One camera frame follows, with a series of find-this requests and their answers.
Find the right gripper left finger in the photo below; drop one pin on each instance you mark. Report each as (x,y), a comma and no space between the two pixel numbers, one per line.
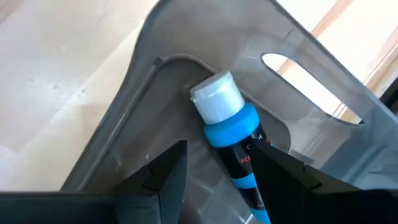
(161,186)

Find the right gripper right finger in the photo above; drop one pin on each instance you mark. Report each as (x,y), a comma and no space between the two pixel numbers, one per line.
(280,186)

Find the small light blue paint bottle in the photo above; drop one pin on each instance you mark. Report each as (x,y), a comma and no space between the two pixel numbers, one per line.
(230,130)

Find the grey translucent plastic bin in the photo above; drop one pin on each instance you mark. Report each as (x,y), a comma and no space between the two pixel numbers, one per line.
(174,124)

